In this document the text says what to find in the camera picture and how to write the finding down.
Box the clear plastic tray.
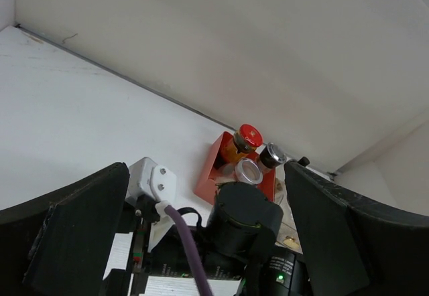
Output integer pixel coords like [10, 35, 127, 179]
[274, 177, 302, 254]

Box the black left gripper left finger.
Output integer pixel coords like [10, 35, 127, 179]
[1, 163, 130, 295]

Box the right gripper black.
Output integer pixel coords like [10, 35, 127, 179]
[127, 181, 312, 296]

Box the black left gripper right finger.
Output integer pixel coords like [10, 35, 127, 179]
[284, 160, 428, 295]

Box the wide clear glass jar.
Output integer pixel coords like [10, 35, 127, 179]
[217, 158, 263, 186]

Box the grey lid spice bottle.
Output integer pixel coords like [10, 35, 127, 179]
[255, 143, 287, 175]

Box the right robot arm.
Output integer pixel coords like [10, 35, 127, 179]
[125, 182, 312, 295]

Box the red lid sauce jar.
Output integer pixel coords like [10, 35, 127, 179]
[220, 124, 263, 163]

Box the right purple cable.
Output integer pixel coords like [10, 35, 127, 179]
[164, 204, 215, 296]

